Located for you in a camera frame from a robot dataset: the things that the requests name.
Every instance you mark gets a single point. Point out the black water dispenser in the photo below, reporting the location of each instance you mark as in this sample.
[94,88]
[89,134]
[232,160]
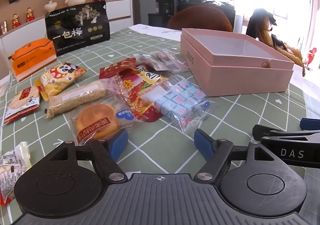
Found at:
[165,12]

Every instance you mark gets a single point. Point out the clear barcode snack packet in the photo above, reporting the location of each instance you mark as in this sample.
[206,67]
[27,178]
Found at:
[170,66]
[163,55]

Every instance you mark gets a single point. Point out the white printed snack packet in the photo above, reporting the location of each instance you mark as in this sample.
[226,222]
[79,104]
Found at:
[12,165]

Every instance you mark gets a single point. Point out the clear bag of blue candies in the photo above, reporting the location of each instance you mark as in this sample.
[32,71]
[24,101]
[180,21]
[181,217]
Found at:
[182,100]

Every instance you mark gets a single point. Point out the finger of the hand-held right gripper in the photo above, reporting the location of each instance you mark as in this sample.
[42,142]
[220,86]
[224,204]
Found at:
[275,133]
[311,124]

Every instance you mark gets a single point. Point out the white wooden wall cabinet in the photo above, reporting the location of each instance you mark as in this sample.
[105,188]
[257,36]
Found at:
[117,9]

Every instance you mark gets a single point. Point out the round bun clear packet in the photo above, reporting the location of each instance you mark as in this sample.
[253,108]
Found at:
[97,121]

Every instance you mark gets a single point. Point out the pink cardboard box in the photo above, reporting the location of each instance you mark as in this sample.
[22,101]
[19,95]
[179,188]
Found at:
[237,79]

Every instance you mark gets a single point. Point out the white red rice cracker packet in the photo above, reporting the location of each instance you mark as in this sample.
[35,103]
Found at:
[22,103]

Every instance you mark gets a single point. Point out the orange tissue box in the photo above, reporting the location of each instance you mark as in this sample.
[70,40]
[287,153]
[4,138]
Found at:
[32,57]

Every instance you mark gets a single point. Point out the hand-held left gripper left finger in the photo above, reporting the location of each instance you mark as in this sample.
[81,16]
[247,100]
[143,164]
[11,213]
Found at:
[118,143]

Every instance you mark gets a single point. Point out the black standing snack bag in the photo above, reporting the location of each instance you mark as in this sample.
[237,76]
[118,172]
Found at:
[75,29]

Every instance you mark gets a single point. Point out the brown chair back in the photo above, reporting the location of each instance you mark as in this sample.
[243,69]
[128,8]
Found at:
[200,18]

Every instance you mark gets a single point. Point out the green checked tablecloth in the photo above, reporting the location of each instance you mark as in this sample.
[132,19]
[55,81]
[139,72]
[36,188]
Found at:
[162,140]

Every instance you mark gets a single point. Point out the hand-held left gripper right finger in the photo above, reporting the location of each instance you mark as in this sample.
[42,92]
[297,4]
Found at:
[202,145]

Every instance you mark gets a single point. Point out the puffed rice bar clear wrapper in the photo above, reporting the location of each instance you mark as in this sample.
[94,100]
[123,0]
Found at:
[75,97]

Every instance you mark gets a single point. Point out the red figurine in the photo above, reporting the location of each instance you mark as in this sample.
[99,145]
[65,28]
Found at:
[30,14]
[16,21]

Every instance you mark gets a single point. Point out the small red snack packet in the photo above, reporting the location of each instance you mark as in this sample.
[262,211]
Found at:
[115,68]

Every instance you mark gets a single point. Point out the yellow panda snack packet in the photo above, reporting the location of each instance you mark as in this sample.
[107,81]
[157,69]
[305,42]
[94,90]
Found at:
[57,77]

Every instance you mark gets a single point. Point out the white vase with flowers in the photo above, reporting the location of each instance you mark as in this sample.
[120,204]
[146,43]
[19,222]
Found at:
[50,4]

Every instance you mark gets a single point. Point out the large red snack bag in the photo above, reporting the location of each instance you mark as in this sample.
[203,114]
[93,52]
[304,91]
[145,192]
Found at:
[140,95]

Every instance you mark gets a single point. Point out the red toy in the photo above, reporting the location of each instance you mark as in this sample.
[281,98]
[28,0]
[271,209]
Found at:
[310,57]

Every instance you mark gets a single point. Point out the black coat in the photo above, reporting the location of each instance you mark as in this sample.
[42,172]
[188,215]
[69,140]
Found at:
[258,18]

